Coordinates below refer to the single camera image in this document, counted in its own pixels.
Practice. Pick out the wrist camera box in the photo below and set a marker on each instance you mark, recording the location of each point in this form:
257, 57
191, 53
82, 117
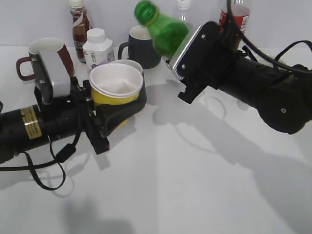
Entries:
51, 84
177, 63

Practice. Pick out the clear water bottle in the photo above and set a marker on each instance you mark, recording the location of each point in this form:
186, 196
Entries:
183, 11

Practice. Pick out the black mug front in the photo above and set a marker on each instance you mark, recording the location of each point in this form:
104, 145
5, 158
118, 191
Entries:
131, 63

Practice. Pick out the brown drink bottle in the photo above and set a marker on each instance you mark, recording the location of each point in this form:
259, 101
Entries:
80, 25

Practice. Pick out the white milk carton bottle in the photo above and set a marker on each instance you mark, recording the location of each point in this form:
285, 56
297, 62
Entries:
98, 49

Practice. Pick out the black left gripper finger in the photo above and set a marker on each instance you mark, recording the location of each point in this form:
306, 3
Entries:
111, 117

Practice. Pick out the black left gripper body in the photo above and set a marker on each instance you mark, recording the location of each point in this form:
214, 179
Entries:
90, 122

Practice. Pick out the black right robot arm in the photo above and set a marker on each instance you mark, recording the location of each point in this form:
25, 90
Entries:
282, 99

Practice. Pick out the black mug rear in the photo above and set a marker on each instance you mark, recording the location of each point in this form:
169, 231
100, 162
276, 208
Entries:
140, 48

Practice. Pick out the black mug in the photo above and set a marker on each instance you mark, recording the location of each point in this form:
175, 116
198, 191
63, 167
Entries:
131, 63
140, 48

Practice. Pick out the yellow paper cup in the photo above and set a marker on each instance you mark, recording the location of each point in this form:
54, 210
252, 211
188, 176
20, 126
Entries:
115, 84

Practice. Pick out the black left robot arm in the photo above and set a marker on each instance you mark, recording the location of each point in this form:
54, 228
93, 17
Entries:
30, 127

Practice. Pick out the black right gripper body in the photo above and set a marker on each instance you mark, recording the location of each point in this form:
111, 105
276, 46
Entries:
209, 63

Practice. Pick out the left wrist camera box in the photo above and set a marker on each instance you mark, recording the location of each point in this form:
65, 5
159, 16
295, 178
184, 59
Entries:
51, 84

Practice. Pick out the dark red ceramic mug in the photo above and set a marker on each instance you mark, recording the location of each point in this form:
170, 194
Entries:
52, 51

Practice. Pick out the green plastic bottle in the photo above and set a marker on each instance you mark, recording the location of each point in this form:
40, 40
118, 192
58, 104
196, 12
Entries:
166, 33

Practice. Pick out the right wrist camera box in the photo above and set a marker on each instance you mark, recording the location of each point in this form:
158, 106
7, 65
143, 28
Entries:
177, 63

